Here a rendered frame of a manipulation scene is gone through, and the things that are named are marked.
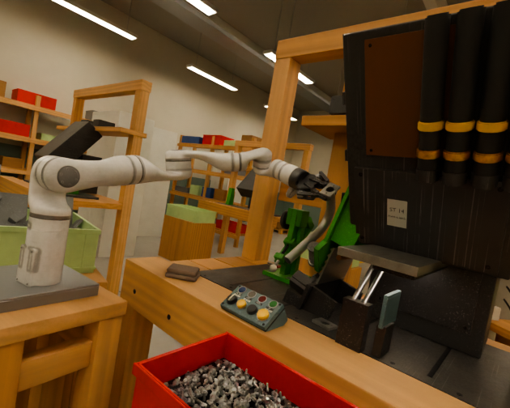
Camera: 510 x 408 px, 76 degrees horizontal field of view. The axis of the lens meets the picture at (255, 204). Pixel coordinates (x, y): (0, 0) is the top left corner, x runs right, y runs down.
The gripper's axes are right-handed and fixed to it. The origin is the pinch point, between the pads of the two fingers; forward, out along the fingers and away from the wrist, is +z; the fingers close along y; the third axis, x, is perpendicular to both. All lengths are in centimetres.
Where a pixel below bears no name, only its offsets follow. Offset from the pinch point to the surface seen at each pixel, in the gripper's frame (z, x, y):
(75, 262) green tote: -60, 9, -74
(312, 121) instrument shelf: -24.9, -5.7, 23.6
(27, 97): -653, 108, -15
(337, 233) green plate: 13.8, -3.4, -13.8
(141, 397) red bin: 20, -26, -70
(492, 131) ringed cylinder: 39, -38, -3
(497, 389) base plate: 59, 7, -22
